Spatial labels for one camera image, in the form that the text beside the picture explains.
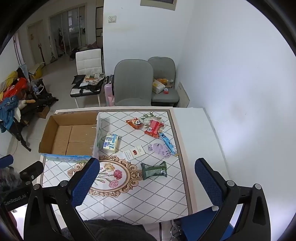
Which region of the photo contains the stack of papers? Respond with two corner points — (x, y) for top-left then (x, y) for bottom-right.
(85, 73), (105, 82)

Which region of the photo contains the pink suitcase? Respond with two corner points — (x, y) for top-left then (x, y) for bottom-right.
(104, 75), (115, 107)

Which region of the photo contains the green snack packet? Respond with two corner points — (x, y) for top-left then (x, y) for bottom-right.
(141, 161), (167, 181)

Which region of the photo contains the person's left forearm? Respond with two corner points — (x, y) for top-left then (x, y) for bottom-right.
(0, 167), (20, 193)

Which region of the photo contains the white board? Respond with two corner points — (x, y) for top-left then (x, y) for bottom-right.
(177, 82), (190, 108)

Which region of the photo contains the small brown cardboard box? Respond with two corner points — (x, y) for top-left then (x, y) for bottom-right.
(37, 105), (51, 119)

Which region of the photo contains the yellow carton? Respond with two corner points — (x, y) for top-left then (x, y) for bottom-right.
(29, 62), (45, 80)

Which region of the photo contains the glass sliding door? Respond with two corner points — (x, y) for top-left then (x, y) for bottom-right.
(49, 6), (87, 63)

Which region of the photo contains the white and yellow bag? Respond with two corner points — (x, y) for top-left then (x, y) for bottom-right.
(152, 79), (166, 94)

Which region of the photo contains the black bag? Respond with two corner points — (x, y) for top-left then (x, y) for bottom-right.
(80, 80), (104, 92)

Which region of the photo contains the blue tube packet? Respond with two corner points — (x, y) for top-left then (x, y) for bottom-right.
(159, 132), (178, 156)

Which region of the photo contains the blue chair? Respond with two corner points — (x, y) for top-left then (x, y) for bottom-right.
(179, 205), (243, 241)

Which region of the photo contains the red snack packet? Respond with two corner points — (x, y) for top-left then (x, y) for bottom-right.
(144, 119), (166, 139)

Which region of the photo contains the person's dark fuzzy clothing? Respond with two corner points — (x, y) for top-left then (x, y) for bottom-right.
(61, 219), (158, 241)

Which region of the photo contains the yellow cloth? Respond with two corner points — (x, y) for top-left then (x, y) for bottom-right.
(0, 71), (19, 93)

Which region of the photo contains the beige door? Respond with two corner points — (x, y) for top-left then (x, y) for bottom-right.
(26, 20), (45, 66)

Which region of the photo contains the blue striped garment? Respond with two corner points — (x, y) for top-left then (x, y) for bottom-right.
(0, 96), (20, 133)

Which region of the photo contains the orange panda snack packet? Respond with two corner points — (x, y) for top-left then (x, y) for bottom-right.
(126, 118), (145, 130)

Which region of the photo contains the white carton with red label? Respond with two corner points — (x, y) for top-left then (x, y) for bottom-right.
(122, 146), (146, 161)

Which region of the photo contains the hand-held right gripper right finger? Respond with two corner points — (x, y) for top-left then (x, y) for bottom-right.
(195, 158), (271, 241)

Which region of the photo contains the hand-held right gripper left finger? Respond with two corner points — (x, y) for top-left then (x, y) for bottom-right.
(24, 158), (100, 241)

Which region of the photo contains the red plastic bag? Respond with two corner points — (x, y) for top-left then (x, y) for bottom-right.
(3, 77), (28, 99)

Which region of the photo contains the black metal rack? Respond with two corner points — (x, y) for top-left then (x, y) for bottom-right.
(9, 79), (58, 152)

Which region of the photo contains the blue and white tissue pack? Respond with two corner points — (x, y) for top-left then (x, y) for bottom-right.
(102, 133), (119, 153)

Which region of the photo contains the plush toy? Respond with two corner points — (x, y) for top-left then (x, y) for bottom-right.
(17, 98), (36, 109)

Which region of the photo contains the purple cloth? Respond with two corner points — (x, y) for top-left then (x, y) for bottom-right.
(148, 143), (172, 159)

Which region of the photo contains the white padded chair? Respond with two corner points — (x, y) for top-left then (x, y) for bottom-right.
(70, 49), (104, 108)

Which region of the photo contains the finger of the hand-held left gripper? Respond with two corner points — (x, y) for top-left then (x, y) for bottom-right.
(20, 161), (44, 180)
(0, 155), (14, 168)

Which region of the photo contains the grey fabric chair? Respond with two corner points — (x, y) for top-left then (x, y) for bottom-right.
(114, 60), (154, 107)
(148, 57), (179, 107)

